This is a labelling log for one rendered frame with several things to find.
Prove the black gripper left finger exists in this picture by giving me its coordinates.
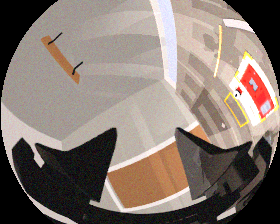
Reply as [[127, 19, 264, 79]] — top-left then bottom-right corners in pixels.
[[35, 128, 117, 203]]

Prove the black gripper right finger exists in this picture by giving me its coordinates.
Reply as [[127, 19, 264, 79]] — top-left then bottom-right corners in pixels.
[[174, 127, 252, 201]]

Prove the white rectangular block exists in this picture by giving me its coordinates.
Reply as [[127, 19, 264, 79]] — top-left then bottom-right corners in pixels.
[[222, 18, 255, 33]]

